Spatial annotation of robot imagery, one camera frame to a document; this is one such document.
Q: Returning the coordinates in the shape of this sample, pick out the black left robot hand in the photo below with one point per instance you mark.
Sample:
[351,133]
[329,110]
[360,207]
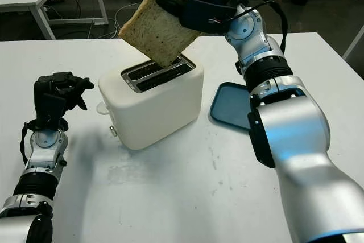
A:
[42,95]

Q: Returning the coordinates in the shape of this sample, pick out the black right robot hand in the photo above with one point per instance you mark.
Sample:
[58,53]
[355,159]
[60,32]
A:
[204,16]

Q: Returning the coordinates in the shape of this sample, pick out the slice of brown bread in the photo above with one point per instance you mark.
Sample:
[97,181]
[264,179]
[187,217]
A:
[159,26]

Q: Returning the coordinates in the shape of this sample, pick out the cream white toaster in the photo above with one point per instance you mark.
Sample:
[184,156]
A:
[153,117]

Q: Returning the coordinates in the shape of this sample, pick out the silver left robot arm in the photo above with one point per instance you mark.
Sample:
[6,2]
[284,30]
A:
[45,152]

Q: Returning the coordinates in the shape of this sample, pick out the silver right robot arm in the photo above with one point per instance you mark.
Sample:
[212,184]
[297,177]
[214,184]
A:
[295,129]

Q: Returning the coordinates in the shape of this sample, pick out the teal plastic tray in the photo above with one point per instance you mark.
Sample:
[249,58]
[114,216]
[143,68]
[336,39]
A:
[230,109]

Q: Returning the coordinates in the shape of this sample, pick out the slanted white table leg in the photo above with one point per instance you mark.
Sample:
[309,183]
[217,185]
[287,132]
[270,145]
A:
[354,42]

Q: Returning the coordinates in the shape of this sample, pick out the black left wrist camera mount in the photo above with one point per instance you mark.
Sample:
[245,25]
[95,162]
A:
[54,106]

